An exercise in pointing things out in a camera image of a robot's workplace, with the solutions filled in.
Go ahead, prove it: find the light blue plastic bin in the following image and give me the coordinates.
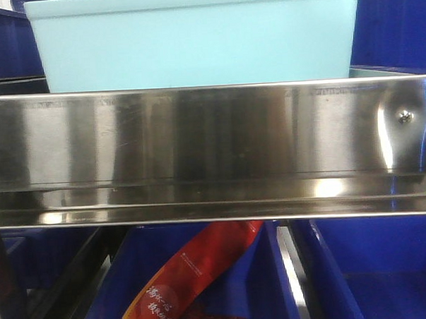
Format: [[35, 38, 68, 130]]
[[25, 0, 357, 93]]

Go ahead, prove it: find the dark blue bin with snack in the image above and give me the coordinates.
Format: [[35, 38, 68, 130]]
[[84, 221, 301, 319]]

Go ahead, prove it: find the dark blue bin lower right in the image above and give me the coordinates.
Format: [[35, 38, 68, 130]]
[[292, 216, 426, 319]]

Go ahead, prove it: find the dark blue bin lower left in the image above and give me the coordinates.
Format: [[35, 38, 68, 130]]
[[1, 227, 96, 290]]

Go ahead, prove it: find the dark blue bin upper right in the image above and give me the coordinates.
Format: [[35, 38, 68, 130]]
[[351, 0, 426, 72]]

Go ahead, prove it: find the dark blue bin upper left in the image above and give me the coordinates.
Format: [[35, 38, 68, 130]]
[[0, 8, 44, 79]]

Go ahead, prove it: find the red snack package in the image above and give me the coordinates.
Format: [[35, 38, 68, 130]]
[[121, 219, 264, 319]]

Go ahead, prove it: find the stainless steel shelf rail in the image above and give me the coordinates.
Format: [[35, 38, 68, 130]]
[[0, 76, 426, 229]]

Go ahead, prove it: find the small rail screw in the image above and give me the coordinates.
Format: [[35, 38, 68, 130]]
[[398, 109, 414, 124]]

